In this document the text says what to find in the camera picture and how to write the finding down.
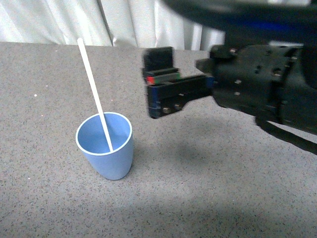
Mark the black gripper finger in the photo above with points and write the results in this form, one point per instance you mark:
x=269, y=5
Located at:
x=169, y=97
x=158, y=66

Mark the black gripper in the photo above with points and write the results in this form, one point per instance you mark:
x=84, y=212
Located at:
x=257, y=80

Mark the white chopstick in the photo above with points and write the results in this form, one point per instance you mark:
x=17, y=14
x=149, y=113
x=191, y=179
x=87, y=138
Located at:
x=90, y=76

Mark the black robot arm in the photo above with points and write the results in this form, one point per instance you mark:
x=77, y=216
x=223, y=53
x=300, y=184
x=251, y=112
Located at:
x=253, y=23

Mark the blue plastic cup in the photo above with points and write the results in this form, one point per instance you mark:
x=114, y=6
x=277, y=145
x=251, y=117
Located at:
x=91, y=140

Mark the grey-white curtain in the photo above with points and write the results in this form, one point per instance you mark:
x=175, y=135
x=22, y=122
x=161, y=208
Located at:
x=117, y=23

